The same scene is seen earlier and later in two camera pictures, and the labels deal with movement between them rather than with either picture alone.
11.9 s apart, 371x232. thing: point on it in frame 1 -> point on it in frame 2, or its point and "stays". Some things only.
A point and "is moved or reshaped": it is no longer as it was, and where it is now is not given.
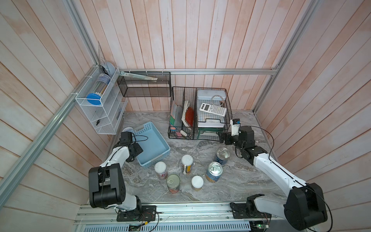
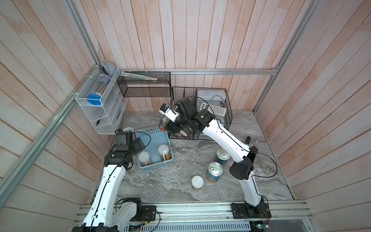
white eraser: (183, 133) stays
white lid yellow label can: (187, 160) -> (164, 152)
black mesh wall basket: (145, 84) stays
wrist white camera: (235, 124) -> (166, 110)
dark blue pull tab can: (221, 156) stays
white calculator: (213, 109) stays
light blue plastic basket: (155, 146) is moved or reshaped
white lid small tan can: (197, 182) stays
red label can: (173, 181) -> (164, 121)
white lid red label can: (160, 168) -> (144, 158)
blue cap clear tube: (95, 97) stays
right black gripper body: (231, 140) -> (179, 123)
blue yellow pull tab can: (214, 171) stays
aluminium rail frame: (89, 215) stays
